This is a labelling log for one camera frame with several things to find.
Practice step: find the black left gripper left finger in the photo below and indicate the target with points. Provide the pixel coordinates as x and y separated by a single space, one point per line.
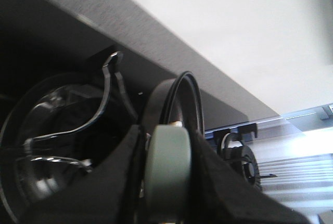
107 195

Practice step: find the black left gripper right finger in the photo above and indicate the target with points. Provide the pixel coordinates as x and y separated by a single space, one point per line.
218 194

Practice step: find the black frying pan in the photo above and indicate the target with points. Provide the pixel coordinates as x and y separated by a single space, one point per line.
67 125

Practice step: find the black round gas burner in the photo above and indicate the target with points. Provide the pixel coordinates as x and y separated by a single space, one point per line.
242 160

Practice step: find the black pan support grate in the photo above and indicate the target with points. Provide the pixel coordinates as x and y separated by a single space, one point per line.
226 138

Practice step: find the black glass gas cooktop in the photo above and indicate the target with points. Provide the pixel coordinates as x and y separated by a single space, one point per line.
294 154

